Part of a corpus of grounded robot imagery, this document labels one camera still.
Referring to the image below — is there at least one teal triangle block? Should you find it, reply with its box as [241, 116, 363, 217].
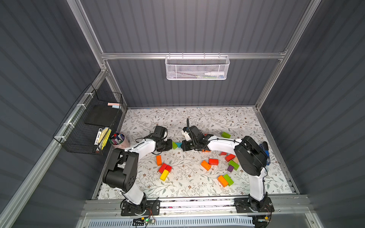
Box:
[175, 142, 182, 148]

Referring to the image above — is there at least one red long block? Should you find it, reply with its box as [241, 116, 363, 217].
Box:
[159, 163, 167, 174]

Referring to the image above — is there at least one red small block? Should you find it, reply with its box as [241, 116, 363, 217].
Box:
[165, 165, 172, 173]

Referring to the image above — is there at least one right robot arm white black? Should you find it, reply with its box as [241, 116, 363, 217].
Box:
[182, 126, 268, 203]

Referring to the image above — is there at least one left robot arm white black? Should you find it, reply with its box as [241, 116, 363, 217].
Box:
[102, 125, 173, 206]

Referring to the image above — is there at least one red block centre low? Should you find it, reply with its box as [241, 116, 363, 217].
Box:
[208, 159, 219, 166]

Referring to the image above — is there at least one orange block centre low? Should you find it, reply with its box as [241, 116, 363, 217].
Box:
[201, 161, 211, 171]

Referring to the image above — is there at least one red block right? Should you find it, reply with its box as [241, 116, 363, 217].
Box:
[225, 154, 236, 162]

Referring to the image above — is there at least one yellow block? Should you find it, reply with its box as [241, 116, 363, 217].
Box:
[160, 170, 169, 181]

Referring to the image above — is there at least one pink pen cup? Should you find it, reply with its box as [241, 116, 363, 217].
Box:
[108, 132, 130, 149]

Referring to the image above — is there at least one purple small block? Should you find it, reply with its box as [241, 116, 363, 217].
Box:
[227, 165, 234, 173]

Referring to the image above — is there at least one orange block bottom pair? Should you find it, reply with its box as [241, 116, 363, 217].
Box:
[218, 176, 228, 188]

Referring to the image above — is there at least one green block bottom pair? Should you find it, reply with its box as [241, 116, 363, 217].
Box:
[223, 174, 234, 186]

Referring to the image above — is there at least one yellow highlighter pack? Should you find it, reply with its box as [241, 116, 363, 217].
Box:
[97, 127, 111, 151]

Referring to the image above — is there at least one black notebook in basket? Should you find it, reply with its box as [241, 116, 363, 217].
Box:
[84, 105, 120, 127]

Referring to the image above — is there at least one blue stapler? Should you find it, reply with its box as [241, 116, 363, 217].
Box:
[260, 141, 271, 166]

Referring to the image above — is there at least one white marker in basket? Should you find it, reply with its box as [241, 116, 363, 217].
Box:
[204, 71, 226, 79]

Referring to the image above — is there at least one small circuit board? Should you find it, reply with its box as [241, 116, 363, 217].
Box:
[132, 217, 156, 228]

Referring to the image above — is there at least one white wire mesh basket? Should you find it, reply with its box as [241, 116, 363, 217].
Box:
[165, 54, 230, 81]

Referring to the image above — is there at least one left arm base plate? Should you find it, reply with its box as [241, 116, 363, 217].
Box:
[120, 199, 161, 217]

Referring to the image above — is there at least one black wire mesh basket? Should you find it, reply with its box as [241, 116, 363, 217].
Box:
[54, 86, 124, 155]

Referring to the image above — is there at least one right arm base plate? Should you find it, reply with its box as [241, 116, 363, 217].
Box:
[233, 196, 275, 213]

